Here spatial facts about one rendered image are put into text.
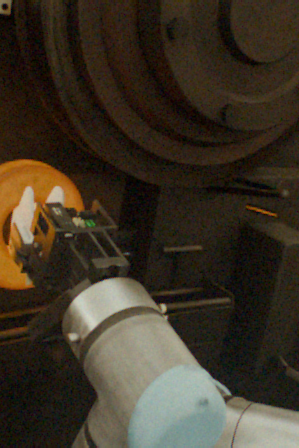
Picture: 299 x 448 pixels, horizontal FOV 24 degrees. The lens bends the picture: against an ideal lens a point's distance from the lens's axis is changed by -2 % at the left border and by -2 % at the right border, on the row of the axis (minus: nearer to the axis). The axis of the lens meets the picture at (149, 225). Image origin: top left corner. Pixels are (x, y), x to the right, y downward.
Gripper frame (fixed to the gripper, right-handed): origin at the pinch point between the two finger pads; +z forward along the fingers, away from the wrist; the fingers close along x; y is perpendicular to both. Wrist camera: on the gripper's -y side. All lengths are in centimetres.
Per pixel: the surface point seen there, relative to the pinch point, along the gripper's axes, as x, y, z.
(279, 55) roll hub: -23.2, 24.9, -6.3
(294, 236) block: -43.7, -4.2, -3.3
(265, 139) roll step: -30.6, 11.7, -2.2
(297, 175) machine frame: -51, 0, 7
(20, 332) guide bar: 0.7, -12.8, -7.3
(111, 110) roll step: -6.7, 14.3, -1.5
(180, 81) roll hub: -10.5, 20.7, -6.7
